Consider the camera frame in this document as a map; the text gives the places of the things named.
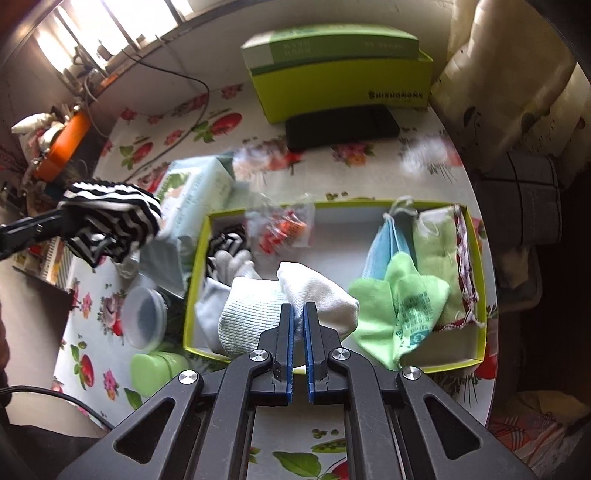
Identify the white glove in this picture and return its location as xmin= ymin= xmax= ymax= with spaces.
xmin=212 ymin=249 xmax=262 ymax=282

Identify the cream padded cushion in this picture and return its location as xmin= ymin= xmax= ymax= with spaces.
xmin=429 ymin=0 xmax=583 ymax=153

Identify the black cable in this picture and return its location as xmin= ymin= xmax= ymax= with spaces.
xmin=0 ymin=385 xmax=114 ymax=430
xmin=122 ymin=48 xmax=211 ymax=144

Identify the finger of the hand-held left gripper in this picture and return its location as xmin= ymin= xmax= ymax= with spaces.
xmin=0 ymin=208 xmax=90 ymax=260

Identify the black and white striped sock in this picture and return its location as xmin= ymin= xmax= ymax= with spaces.
xmin=56 ymin=181 xmax=163 ymax=268
xmin=206 ymin=224 xmax=247 ymax=278

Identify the red and clear wrapper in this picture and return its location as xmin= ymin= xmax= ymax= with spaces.
xmin=245 ymin=203 xmax=317 ymax=257

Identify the orange tray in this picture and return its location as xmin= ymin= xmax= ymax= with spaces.
xmin=34 ymin=111 xmax=93 ymax=181

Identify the striped cardboard box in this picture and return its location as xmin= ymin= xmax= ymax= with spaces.
xmin=11 ymin=235 xmax=77 ymax=287

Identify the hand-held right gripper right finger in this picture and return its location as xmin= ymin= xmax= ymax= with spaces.
xmin=303 ymin=302 xmax=539 ymax=480

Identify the blue face mask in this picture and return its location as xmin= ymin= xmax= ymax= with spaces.
xmin=360 ymin=196 xmax=419 ymax=280

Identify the green floral-edged towel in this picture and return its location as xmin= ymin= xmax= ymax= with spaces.
xmin=411 ymin=203 xmax=485 ymax=333

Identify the black flat device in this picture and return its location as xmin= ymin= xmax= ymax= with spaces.
xmin=284 ymin=104 xmax=400 ymax=151

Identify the pale grey sock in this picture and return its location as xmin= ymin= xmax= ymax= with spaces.
xmin=195 ymin=279 xmax=234 ymax=356

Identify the barred window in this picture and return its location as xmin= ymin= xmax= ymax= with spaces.
xmin=32 ymin=0 xmax=185 ymax=79

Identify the green shallow box tray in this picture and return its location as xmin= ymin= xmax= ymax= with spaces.
xmin=182 ymin=198 xmax=488 ymax=376

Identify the green microfiber cloth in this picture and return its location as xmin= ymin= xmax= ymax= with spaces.
xmin=347 ymin=251 xmax=451 ymax=370

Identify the pale blue wet wipes pack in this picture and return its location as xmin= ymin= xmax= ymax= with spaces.
xmin=139 ymin=154 xmax=236 ymax=296

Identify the dark checked fabric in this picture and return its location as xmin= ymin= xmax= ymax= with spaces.
xmin=473 ymin=150 xmax=561 ymax=245

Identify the clear round plastic container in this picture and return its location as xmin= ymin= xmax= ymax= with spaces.
xmin=122 ymin=286 xmax=168 ymax=349

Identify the white fluffy sock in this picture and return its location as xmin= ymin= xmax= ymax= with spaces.
xmin=276 ymin=261 xmax=361 ymax=367

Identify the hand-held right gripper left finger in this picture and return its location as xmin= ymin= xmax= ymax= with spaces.
xmin=55 ymin=302 xmax=296 ymax=480

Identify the green cardboard box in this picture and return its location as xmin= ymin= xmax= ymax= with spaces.
xmin=241 ymin=25 xmax=435 ymax=124

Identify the floral tablecloth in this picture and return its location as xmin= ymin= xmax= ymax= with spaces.
xmin=51 ymin=83 xmax=499 ymax=480

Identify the green plastic jar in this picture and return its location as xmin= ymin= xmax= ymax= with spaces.
xmin=130 ymin=351 xmax=191 ymax=398

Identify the white ribbed sock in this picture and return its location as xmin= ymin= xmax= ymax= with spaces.
xmin=217 ymin=276 xmax=284 ymax=358

